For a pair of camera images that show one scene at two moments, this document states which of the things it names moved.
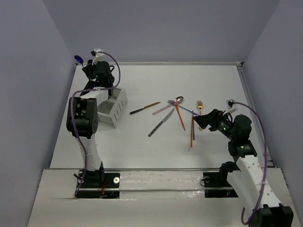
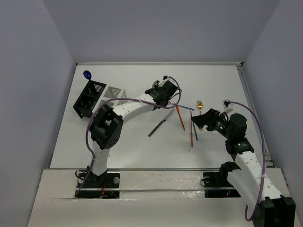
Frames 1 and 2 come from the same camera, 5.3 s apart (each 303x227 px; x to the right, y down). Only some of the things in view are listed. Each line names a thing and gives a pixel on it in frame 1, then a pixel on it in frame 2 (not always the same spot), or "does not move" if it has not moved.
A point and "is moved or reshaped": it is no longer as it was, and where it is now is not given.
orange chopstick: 191,128 does not move
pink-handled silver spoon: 178,100 to 155,82
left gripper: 89,71 to 169,87
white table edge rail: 181,64 does not move
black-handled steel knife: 167,118 does not move
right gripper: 218,115 does not move
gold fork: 200,105 does not move
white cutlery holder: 110,110 does not move
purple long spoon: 79,59 is moved or reshaped
